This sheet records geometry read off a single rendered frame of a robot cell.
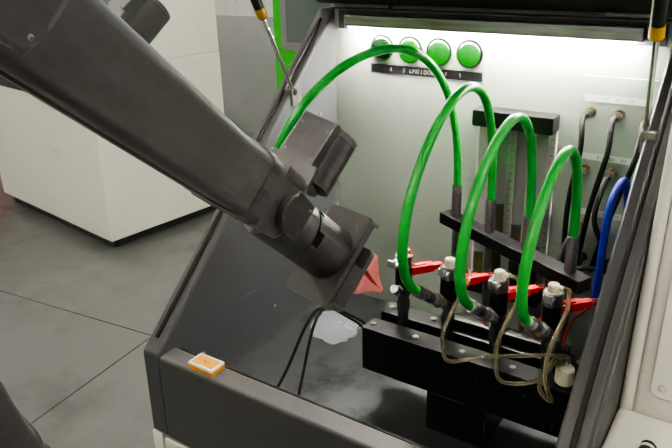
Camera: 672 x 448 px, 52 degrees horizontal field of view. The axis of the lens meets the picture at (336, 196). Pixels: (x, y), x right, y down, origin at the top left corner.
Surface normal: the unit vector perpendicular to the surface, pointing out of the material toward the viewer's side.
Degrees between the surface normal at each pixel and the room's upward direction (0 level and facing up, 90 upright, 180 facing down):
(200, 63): 90
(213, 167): 109
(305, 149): 47
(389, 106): 90
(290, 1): 90
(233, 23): 90
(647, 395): 76
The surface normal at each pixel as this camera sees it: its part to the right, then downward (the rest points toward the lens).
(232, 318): 0.83, 0.18
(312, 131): -0.17, -0.39
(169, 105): 0.87, 0.37
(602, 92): -0.55, 0.30
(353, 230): -0.55, -0.47
